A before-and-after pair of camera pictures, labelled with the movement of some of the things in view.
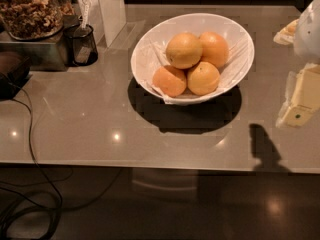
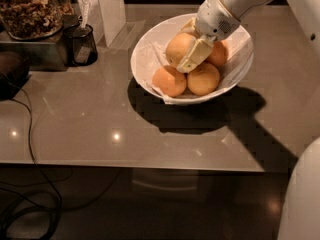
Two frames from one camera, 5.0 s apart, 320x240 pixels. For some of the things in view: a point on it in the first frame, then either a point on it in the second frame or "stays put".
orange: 184,50 stays put
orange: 169,80 stays put
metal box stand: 47,54 stays put
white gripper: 308,34 to 215,21
